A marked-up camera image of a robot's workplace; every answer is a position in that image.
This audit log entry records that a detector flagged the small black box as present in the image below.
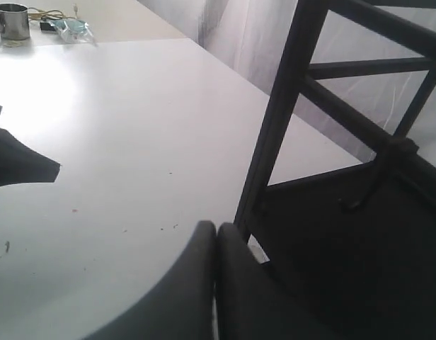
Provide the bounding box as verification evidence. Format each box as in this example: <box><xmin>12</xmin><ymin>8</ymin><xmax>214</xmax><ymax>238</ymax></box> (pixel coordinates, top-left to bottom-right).
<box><xmin>39</xmin><ymin>21</ymin><xmax>56</xmax><ymax>32</ymax></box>

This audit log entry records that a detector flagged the black metal shelf rack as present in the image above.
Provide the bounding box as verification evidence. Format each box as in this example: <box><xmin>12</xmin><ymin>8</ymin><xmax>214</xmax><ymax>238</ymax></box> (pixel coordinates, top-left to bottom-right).
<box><xmin>235</xmin><ymin>1</ymin><xmax>436</xmax><ymax>339</ymax></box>

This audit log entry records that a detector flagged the yellow cable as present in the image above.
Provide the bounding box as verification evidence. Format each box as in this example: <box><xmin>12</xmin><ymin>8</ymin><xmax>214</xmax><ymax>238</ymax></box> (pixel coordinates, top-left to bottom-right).
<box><xmin>28</xmin><ymin>3</ymin><xmax>79</xmax><ymax>21</ymax></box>

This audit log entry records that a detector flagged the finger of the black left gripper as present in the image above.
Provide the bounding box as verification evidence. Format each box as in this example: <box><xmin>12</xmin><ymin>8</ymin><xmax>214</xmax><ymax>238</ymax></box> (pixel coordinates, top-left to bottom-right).
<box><xmin>0</xmin><ymin>128</ymin><xmax>61</xmax><ymax>187</ymax></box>

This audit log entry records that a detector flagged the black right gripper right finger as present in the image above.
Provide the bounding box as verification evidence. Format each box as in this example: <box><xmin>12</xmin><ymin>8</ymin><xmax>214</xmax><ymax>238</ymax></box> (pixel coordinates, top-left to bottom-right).
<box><xmin>216</xmin><ymin>223</ymin><xmax>331</xmax><ymax>339</ymax></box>

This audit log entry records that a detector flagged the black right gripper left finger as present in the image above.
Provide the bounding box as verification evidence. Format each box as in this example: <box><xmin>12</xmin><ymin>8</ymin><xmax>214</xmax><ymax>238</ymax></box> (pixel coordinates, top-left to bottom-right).
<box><xmin>87</xmin><ymin>221</ymin><xmax>217</xmax><ymax>339</ymax></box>

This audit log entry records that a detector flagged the clear plastic bag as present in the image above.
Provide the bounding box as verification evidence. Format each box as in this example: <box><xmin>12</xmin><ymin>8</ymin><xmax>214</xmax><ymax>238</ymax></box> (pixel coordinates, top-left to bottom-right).
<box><xmin>49</xmin><ymin>18</ymin><xmax>96</xmax><ymax>44</ymax></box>

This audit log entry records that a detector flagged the stainless steel mug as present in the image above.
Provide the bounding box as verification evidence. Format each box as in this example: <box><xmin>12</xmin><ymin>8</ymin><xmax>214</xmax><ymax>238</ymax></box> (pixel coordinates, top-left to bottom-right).
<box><xmin>0</xmin><ymin>3</ymin><xmax>30</xmax><ymax>40</ymax></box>

